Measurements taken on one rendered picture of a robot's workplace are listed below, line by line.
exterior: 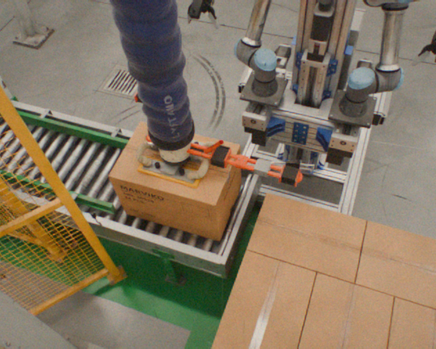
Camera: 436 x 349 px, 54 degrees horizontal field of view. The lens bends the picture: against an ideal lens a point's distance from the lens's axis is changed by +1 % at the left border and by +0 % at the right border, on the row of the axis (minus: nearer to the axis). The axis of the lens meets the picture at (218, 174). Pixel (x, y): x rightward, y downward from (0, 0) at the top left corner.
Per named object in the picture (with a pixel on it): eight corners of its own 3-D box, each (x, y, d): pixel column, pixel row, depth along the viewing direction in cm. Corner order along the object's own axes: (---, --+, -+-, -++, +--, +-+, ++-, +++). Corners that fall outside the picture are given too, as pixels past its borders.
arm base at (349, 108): (341, 94, 236) (344, 80, 228) (369, 100, 232) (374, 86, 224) (335, 113, 228) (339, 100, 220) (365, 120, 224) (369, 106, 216)
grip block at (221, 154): (209, 165, 212) (208, 158, 207) (216, 150, 217) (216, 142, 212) (225, 169, 210) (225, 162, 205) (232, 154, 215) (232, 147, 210)
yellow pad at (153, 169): (137, 172, 225) (135, 166, 221) (145, 157, 230) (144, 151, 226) (196, 189, 216) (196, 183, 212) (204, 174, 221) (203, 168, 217)
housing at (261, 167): (252, 174, 207) (253, 169, 204) (257, 163, 211) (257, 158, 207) (266, 178, 205) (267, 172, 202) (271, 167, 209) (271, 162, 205)
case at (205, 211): (125, 214, 257) (107, 176, 224) (153, 162, 278) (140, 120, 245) (220, 242, 243) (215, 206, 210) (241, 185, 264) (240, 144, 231)
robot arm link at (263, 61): (264, 85, 229) (265, 65, 218) (247, 73, 236) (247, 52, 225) (280, 75, 233) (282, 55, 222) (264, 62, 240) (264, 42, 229)
